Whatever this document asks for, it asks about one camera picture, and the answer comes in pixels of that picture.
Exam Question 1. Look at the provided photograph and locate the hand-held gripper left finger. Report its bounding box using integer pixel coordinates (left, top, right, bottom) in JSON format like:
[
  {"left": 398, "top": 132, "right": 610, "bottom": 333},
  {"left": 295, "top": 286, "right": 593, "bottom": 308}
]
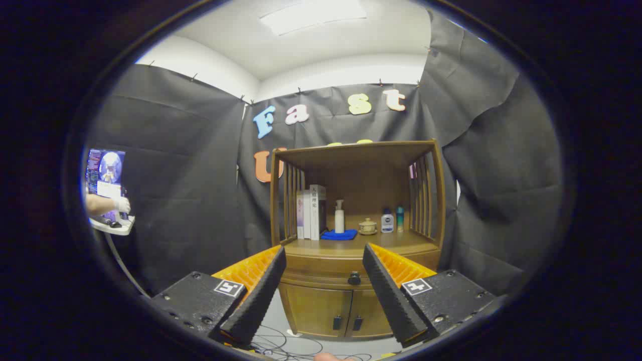
[{"left": 150, "top": 245, "right": 287, "bottom": 349}]

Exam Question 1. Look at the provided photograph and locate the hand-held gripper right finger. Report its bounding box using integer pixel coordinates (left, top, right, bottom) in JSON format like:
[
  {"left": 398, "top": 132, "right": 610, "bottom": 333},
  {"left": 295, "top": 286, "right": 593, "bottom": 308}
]
[{"left": 362, "top": 243, "right": 497, "bottom": 347}]

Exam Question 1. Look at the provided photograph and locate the wooden drawer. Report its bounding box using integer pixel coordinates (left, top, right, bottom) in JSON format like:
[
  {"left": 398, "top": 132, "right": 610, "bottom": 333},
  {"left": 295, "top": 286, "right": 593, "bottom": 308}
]
[{"left": 279, "top": 260, "right": 382, "bottom": 290}]

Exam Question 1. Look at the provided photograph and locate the wooden cabinet door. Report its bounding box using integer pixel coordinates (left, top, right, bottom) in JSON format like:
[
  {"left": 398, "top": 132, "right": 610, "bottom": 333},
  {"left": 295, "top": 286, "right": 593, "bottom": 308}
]
[
  {"left": 280, "top": 283, "right": 353, "bottom": 337},
  {"left": 346, "top": 288, "right": 394, "bottom": 339}
]

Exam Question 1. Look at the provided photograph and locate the wooden countertop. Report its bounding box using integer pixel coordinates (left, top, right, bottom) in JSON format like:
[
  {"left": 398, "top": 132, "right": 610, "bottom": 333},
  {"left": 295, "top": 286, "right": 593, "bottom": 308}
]
[{"left": 285, "top": 213, "right": 441, "bottom": 259}]

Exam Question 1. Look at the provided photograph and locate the wooden cabinet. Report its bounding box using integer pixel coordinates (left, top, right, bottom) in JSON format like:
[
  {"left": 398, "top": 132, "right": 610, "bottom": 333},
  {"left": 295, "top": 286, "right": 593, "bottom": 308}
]
[{"left": 270, "top": 139, "right": 447, "bottom": 341}]

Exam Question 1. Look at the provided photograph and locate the white and black book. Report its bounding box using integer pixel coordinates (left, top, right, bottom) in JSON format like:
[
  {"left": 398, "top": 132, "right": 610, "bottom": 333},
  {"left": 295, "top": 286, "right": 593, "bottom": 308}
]
[{"left": 309, "top": 185, "right": 328, "bottom": 241}]

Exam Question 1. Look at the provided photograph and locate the white side desk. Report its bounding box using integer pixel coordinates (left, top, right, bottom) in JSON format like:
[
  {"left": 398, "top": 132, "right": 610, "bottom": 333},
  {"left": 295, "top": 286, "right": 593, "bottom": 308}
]
[{"left": 89, "top": 216, "right": 136, "bottom": 236}]

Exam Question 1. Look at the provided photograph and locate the computer monitor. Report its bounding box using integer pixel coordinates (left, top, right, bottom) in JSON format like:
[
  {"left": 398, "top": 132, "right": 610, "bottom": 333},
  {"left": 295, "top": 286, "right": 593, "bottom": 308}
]
[{"left": 85, "top": 148, "right": 126, "bottom": 221}]

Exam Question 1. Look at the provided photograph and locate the tangle of black cables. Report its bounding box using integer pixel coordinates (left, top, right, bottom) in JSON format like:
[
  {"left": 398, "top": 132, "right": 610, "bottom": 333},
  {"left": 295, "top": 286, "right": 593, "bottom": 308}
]
[{"left": 248, "top": 323, "right": 374, "bottom": 361}]

